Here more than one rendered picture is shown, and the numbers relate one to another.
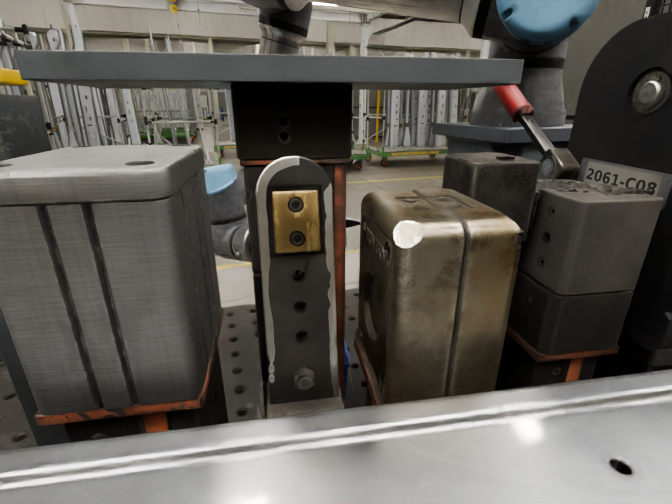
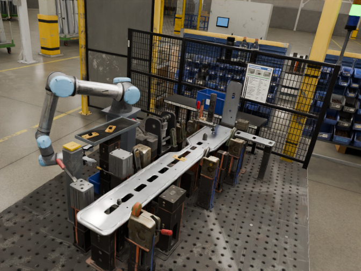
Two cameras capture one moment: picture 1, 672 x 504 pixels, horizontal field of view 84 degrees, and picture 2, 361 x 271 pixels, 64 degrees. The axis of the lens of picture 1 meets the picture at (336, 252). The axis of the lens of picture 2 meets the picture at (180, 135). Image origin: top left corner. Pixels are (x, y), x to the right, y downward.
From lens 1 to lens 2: 146 cm
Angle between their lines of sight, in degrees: 49
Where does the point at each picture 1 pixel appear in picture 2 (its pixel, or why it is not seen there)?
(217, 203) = (48, 149)
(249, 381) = not seen: hidden behind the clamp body
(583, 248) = (152, 146)
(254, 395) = not seen: hidden behind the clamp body
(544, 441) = (157, 164)
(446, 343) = (147, 160)
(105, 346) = (128, 169)
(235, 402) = not seen: hidden behind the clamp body
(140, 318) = (130, 166)
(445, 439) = (151, 166)
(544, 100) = (129, 107)
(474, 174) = (142, 141)
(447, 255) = (147, 152)
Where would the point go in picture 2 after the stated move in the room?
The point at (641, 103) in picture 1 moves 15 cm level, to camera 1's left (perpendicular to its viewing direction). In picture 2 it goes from (153, 127) to (134, 133)
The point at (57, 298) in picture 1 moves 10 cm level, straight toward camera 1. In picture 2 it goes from (126, 166) to (146, 168)
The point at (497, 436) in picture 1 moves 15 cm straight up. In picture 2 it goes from (154, 165) to (156, 141)
